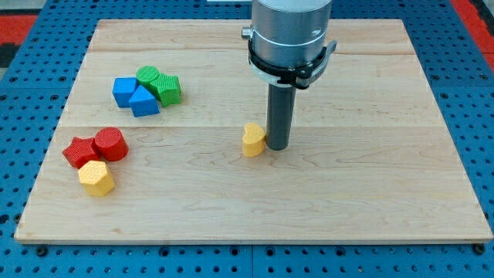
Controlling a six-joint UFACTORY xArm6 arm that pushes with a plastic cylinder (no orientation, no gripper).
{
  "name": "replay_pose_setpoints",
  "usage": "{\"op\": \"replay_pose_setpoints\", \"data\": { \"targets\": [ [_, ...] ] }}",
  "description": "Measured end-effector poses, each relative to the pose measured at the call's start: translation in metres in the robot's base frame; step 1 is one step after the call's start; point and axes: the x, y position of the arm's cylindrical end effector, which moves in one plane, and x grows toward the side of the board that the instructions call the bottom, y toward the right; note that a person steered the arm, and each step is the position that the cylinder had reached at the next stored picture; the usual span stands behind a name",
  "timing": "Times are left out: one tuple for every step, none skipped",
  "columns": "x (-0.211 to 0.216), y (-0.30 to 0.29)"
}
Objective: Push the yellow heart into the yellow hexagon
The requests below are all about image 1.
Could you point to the yellow heart block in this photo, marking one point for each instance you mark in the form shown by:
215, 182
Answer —
253, 140

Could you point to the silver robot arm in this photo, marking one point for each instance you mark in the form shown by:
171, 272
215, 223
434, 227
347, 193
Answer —
286, 41

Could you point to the yellow hexagon block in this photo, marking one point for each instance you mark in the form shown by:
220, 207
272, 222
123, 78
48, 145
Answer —
96, 178

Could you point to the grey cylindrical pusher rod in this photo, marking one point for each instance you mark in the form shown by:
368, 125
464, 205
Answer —
281, 102

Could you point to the green star block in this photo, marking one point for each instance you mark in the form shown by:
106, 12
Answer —
166, 89

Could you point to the wooden board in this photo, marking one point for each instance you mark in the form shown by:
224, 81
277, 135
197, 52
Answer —
370, 159

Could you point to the blue triangle block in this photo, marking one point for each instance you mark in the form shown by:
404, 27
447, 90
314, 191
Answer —
143, 103

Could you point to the green cylinder block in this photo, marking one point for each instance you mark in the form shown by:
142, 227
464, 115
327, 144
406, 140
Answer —
146, 74

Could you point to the blue cube block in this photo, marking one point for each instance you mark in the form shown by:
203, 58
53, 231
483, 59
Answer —
123, 90

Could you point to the red cylinder block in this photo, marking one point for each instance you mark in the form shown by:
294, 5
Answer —
111, 144

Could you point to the red star block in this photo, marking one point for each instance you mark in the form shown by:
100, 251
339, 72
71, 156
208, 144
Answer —
80, 151

